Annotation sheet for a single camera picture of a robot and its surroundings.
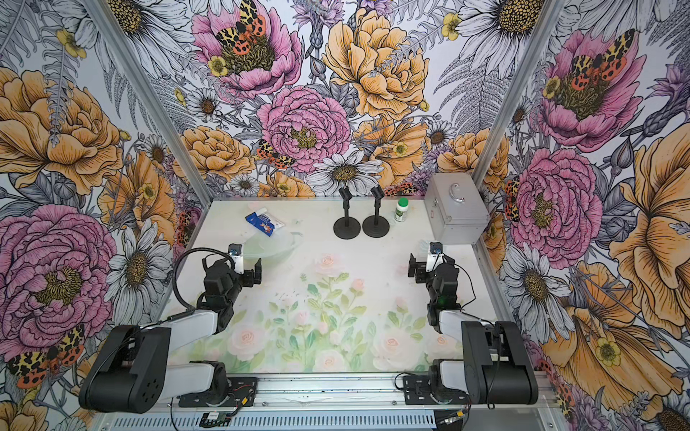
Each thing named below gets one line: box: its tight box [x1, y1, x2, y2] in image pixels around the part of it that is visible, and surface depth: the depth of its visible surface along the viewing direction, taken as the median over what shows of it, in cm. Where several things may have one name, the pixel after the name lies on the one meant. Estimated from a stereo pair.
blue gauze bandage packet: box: [244, 207, 285, 238], surface depth 113 cm
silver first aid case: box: [423, 172, 492, 246], surface depth 103 cm
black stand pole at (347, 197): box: [338, 185, 353, 228], surface depth 99 cm
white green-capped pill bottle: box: [395, 197, 410, 222], surface depth 111 cm
